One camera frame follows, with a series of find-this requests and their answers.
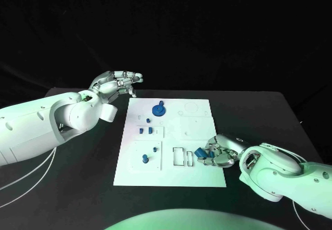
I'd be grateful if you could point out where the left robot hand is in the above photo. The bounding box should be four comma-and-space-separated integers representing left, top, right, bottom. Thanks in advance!
88, 70, 145, 105

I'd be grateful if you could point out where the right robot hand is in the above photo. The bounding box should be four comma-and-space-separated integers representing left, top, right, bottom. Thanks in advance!
197, 134, 252, 168

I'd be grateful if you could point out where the blue cylinder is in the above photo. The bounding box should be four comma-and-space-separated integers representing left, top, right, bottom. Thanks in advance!
194, 147, 216, 160

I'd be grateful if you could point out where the white task board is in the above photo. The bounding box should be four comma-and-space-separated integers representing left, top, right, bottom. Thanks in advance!
113, 97, 227, 188

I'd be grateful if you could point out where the blue gear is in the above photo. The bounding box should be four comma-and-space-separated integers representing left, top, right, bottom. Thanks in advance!
152, 105, 166, 116

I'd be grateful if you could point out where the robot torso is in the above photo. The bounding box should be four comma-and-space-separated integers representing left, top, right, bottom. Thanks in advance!
103, 208, 286, 230

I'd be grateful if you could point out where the white cable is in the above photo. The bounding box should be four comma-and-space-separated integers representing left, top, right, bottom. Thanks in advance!
0, 149, 58, 208
0, 148, 55, 191
292, 199, 309, 230

